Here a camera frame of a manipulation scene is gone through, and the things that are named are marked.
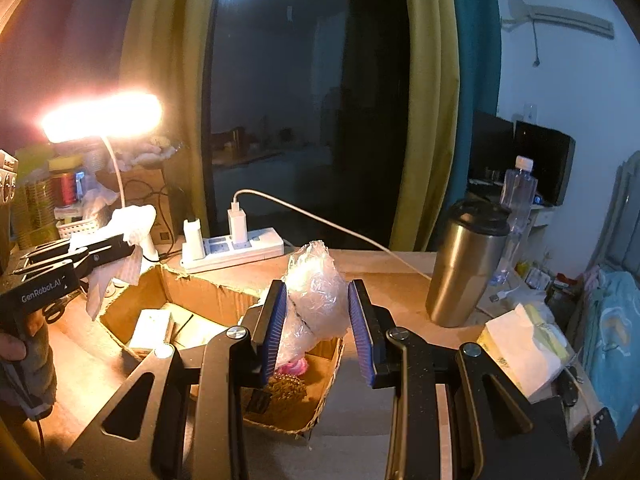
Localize white desk lamp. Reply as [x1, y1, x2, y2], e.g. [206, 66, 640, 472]
[40, 92, 164, 263]

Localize red can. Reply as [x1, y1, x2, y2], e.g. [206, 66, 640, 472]
[52, 170, 83, 207]

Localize pack of white tissues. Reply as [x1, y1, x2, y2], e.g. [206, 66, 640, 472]
[477, 304, 572, 397]

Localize white charger with black cable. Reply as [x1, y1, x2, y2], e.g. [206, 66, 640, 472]
[182, 217, 206, 260]

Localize black scissors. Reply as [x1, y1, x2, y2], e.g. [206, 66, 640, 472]
[42, 294, 69, 324]

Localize pile of small plush toys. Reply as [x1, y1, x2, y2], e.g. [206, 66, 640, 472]
[120, 135, 184, 169]

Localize person's left hand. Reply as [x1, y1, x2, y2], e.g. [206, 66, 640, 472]
[0, 332, 29, 364]

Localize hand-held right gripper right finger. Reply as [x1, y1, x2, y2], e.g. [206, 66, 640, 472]
[347, 279, 586, 480]

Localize short white usb cable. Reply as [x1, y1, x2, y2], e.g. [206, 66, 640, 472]
[487, 284, 522, 304]

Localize bagged sleeve of paper cups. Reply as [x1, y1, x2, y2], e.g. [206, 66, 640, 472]
[10, 145, 62, 249]

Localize black phone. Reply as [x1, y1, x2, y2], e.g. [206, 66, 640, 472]
[571, 406, 620, 480]

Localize white power strip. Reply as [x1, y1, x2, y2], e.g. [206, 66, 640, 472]
[179, 227, 285, 275]

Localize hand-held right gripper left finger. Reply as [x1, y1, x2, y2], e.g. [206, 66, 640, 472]
[65, 279, 289, 480]

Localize teal curtain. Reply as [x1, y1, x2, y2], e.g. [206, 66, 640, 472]
[447, 0, 502, 181]

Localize long white charging cable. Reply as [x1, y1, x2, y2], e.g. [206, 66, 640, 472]
[232, 189, 434, 282]

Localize steel tumbler with black lid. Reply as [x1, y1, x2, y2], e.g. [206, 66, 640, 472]
[425, 199, 511, 328]

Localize small white box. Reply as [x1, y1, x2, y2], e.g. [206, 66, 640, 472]
[125, 309, 174, 352]

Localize cardboard box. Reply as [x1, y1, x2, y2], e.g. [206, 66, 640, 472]
[97, 262, 346, 436]

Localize pink plush toy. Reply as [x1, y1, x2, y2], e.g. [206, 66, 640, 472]
[276, 357, 307, 377]

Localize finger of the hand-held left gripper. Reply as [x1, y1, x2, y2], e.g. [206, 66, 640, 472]
[20, 233, 137, 268]
[11, 256, 92, 282]

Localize white air conditioner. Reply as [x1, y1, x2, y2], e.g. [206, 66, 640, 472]
[505, 0, 615, 39]

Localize clear plastic water bottle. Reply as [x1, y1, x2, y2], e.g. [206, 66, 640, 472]
[492, 156, 539, 286]

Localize yellow curtain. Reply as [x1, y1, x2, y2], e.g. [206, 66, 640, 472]
[390, 0, 461, 253]
[120, 0, 232, 241]

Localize white paper towel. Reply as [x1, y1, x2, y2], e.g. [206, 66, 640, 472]
[69, 205, 159, 321]

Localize clear plastic bag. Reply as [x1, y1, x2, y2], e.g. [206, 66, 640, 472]
[272, 240, 354, 372]

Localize light blue blanket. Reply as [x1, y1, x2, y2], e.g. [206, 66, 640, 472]
[580, 265, 640, 441]

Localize white woven basket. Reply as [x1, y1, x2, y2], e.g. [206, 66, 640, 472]
[56, 217, 97, 240]

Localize black monitor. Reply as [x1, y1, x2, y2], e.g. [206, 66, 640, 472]
[514, 120, 576, 207]
[470, 110, 516, 186]

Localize grey padded headboard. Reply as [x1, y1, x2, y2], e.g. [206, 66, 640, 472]
[597, 150, 640, 272]

